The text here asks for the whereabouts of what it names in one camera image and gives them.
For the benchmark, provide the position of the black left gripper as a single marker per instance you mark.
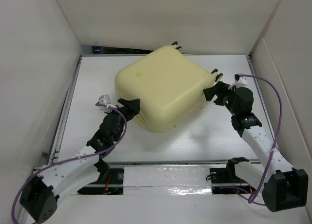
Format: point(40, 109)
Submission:
point(131, 106)

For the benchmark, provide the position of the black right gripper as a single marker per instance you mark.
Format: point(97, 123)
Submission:
point(219, 88)

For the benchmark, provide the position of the yellow hard-shell suitcase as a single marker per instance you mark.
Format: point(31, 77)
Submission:
point(169, 85)

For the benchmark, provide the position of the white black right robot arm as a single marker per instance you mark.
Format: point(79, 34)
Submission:
point(281, 185)

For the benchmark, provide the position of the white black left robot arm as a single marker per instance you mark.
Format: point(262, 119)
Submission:
point(46, 189)

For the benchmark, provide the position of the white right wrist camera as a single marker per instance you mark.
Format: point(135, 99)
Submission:
point(239, 81)

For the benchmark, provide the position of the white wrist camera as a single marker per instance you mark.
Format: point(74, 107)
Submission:
point(104, 103)
point(239, 81)

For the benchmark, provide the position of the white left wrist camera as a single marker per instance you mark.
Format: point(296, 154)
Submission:
point(104, 103)

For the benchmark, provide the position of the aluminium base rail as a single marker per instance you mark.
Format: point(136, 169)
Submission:
point(167, 179)

